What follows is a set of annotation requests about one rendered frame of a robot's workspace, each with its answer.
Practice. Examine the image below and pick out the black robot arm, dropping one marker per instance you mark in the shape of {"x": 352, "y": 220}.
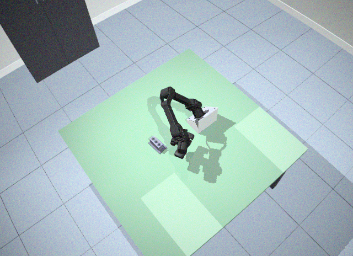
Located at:
{"x": 180, "y": 136}

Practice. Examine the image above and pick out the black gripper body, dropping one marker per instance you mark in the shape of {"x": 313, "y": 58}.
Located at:
{"x": 181, "y": 156}

